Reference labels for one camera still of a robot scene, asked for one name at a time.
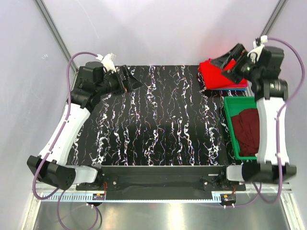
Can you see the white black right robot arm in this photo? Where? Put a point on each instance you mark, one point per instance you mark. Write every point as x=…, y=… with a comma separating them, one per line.
x=261, y=66

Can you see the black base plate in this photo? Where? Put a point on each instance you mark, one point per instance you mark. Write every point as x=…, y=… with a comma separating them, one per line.
x=164, y=174

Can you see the red t shirt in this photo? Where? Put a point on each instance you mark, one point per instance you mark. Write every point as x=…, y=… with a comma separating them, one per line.
x=213, y=78

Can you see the green plastic bin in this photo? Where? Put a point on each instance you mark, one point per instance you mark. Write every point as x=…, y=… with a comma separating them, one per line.
x=232, y=107

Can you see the maroon t shirt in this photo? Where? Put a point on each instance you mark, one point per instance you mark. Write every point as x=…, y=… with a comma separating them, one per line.
x=246, y=126

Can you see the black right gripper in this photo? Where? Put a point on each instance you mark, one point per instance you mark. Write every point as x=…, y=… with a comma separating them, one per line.
x=239, y=53

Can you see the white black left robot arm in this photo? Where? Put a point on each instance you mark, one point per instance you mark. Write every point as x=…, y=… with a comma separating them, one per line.
x=94, y=80

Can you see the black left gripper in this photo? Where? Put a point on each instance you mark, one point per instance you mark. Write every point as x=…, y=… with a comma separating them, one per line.
x=127, y=85

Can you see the left connector box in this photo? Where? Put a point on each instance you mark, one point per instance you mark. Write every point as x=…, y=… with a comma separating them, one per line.
x=99, y=196

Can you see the right connector box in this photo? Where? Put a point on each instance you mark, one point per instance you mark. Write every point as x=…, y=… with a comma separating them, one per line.
x=228, y=198

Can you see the connector box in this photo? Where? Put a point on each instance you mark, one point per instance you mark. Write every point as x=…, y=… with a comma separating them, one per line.
x=228, y=198
x=99, y=196

